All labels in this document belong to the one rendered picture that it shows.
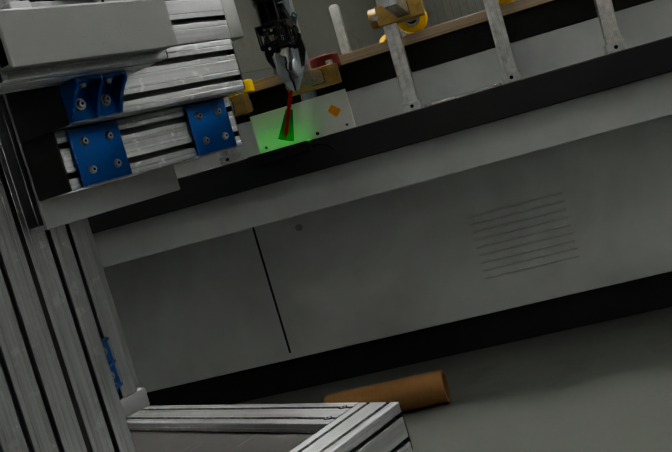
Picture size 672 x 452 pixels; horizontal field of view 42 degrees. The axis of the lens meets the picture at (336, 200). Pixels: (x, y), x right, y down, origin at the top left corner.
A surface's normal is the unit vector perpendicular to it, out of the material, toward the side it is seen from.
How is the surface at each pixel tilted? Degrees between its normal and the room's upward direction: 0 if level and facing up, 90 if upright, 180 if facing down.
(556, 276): 90
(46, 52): 90
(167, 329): 90
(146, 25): 90
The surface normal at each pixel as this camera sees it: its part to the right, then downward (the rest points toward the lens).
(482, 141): -0.18, 0.13
